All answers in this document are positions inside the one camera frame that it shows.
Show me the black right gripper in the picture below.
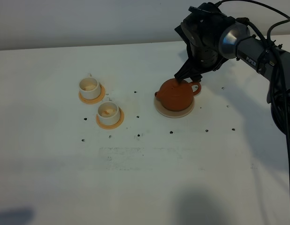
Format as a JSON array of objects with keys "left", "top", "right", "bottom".
[{"left": 174, "top": 2, "right": 236, "bottom": 83}]

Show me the brown clay teapot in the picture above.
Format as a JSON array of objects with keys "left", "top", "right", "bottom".
[{"left": 154, "top": 78, "right": 201, "bottom": 112}]

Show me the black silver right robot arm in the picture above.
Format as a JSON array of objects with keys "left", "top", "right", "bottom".
[{"left": 175, "top": 2, "right": 290, "bottom": 132}]

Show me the beige round teapot coaster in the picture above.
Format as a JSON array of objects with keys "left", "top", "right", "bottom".
[{"left": 154, "top": 97, "right": 195, "bottom": 119}]

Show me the near orange saucer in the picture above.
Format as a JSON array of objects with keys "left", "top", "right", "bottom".
[{"left": 96, "top": 108, "right": 124, "bottom": 129}]

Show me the orange saucer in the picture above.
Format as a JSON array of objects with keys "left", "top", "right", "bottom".
[
  {"left": 96, "top": 108, "right": 124, "bottom": 129},
  {"left": 78, "top": 85, "right": 106, "bottom": 105}
]

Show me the near white teacup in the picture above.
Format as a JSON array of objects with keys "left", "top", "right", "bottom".
[{"left": 97, "top": 98, "right": 120, "bottom": 125}]

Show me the white teacup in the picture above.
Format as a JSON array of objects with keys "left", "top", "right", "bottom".
[
  {"left": 79, "top": 73, "right": 101, "bottom": 99},
  {"left": 97, "top": 98, "right": 120, "bottom": 125}
]

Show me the far white teacup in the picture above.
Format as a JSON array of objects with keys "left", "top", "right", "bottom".
[{"left": 79, "top": 73, "right": 101, "bottom": 99}]

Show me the far orange saucer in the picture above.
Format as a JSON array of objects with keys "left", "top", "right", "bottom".
[{"left": 78, "top": 85, "right": 106, "bottom": 105}]

